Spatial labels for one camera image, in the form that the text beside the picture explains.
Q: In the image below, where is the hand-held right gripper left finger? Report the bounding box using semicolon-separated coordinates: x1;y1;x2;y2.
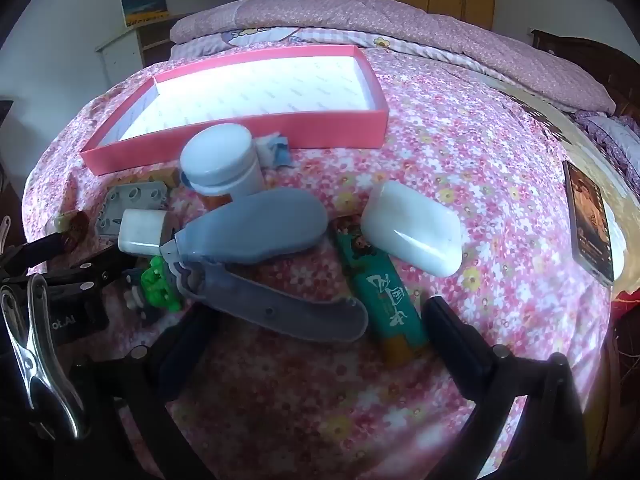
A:
72;305;217;480

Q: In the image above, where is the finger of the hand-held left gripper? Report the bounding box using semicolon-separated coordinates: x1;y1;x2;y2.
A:
27;247;147;307
0;232;82;279

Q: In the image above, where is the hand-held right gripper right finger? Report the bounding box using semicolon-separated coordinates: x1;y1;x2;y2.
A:
424;296;588;480

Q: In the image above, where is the green headed toy figure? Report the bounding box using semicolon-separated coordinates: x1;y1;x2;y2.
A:
122;255;186;321

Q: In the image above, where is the white charger plug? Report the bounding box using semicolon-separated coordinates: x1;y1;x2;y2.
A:
118;209;173;258

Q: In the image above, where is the green cartoon print lighter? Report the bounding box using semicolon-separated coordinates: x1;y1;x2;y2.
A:
332;215;430;365

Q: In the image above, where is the grey studded toy block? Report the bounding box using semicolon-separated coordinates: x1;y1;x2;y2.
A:
90;181;171;247

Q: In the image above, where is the white oval case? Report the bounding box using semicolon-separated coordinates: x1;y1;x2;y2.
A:
360;180;463;278

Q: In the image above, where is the grey plastic clipper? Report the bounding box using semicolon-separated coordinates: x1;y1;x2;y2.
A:
160;189;370;345

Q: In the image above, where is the white jar with orange label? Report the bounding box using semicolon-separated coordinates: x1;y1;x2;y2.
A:
179;123;266;211

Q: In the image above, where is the blue and white plastic item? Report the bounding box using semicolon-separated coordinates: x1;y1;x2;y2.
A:
255;132;296;168

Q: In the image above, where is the pink cardboard box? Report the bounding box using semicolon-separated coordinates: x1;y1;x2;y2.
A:
80;44;390;177

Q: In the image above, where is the metal spring clip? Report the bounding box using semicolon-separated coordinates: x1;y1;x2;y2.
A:
0;274;91;441

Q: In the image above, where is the red bag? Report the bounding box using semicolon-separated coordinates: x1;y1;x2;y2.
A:
612;287;640;321

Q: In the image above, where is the smartphone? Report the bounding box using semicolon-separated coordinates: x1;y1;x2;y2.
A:
562;160;616;288

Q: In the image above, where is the pink floral bed sheet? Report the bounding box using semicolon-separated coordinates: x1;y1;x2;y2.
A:
22;45;613;480

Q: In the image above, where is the white bedside cabinet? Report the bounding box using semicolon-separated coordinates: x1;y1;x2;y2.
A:
96;12;191;93

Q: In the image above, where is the cartoon print bed sheet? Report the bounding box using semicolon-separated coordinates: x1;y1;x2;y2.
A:
170;27;631;241

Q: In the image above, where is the picture book on cabinet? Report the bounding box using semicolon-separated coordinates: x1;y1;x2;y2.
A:
120;0;170;28

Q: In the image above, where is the purple white pillow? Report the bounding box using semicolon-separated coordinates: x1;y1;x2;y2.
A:
572;110;640;186

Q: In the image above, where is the dark wooden headboard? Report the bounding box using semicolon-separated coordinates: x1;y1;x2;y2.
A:
531;29;640;126

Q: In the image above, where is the pink floral quilt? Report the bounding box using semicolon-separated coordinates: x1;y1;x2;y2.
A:
170;0;617;115

